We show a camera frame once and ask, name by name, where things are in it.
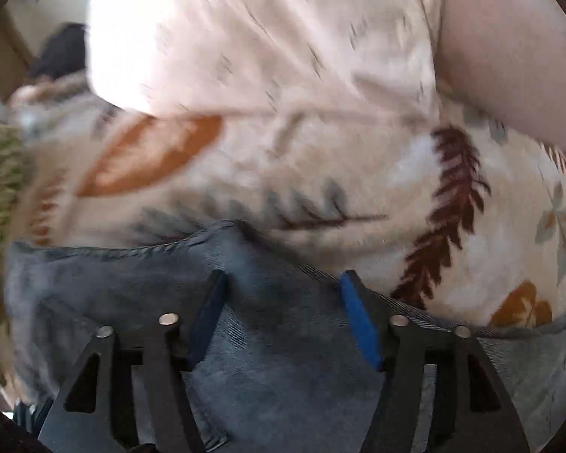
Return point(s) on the blue denim pants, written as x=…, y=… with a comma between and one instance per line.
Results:
x=273, y=363

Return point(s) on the leaf printed fleece blanket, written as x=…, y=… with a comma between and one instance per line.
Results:
x=382, y=174

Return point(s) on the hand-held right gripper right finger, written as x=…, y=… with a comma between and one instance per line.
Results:
x=361, y=325

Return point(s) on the black cloth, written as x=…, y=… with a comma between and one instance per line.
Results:
x=63, y=52

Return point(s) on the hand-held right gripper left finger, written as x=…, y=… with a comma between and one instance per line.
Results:
x=207, y=323

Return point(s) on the green patterned cloth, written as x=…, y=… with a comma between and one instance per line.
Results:
x=0, y=188

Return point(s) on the wooden door frame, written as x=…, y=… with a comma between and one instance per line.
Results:
x=0, y=66

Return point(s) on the pink quilted cushion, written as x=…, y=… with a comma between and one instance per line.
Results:
x=500, y=56

